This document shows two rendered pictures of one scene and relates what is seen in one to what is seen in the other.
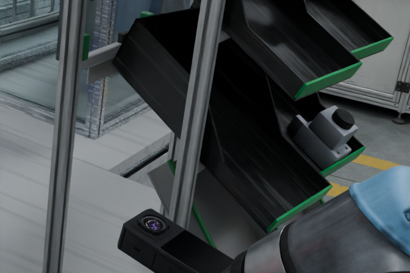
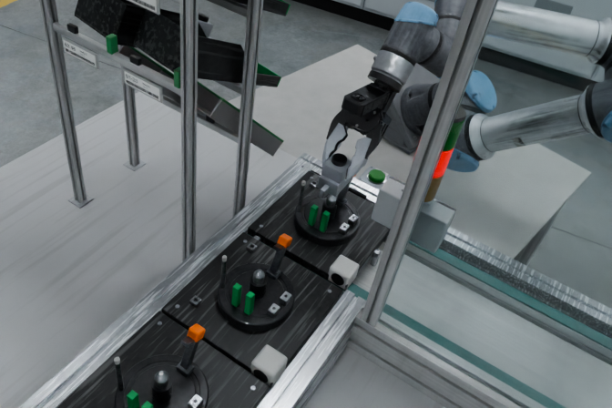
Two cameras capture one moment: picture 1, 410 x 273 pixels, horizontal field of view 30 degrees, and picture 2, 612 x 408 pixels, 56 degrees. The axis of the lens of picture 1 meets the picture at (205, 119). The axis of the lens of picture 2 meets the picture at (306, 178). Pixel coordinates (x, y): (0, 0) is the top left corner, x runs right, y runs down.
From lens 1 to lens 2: 1.13 m
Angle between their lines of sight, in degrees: 74
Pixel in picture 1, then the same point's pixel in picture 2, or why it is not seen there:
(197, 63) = (256, 31)
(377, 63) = not seen: outside the picture
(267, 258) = (402, 66)
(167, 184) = (223, 111)
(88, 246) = (49, 239)
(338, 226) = (422, 35)
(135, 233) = (366, 103)
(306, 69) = not seen: outside the picture
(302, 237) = (411, 48)
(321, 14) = not seen: outside the picture
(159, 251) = (374, 100)
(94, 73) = (157, 93)
